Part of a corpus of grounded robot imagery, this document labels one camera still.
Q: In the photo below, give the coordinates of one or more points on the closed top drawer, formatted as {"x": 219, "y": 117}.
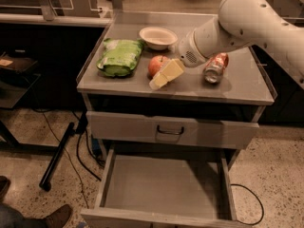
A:
{"x": 140, "y": 128}

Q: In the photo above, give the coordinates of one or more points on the red apple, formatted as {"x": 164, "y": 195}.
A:
{"x": 155, "y": 64}

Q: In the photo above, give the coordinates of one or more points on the white paper bowl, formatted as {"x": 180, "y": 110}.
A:
{"x": 158, "y": 38}

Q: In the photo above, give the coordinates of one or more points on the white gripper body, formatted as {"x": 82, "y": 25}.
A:
{"x": 186, "y": 51}

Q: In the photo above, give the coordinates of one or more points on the grey drawer cabinet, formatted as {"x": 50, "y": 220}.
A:
{"x": 242, "y": 95}

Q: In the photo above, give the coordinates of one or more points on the open middle drawer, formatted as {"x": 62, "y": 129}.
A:
{"x": 172, "y": 189}

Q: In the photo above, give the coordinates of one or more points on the green chip bag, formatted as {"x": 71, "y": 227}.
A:
{"x": 120, "y": 57}

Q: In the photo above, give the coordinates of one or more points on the brown right shoe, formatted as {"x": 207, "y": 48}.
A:
{"x": 59, "y": 218}

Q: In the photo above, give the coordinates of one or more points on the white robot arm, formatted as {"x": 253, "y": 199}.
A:
{"x": 240, "y": 24}

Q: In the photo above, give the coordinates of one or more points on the black drawer handle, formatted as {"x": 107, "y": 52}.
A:
{"x": 170, "y": 132}

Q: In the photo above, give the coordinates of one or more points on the black stand leg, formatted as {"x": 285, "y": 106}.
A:
{"x": 45, "y": 182}

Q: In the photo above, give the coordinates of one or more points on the orange soda can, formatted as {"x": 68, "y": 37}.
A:
{"x": 214, "y": 69}

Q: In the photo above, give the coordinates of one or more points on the dark side table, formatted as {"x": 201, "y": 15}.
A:
{"x": 16, "y": 79}

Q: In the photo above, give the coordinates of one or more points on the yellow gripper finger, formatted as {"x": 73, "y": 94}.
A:
{"x": 168, "y": 72}

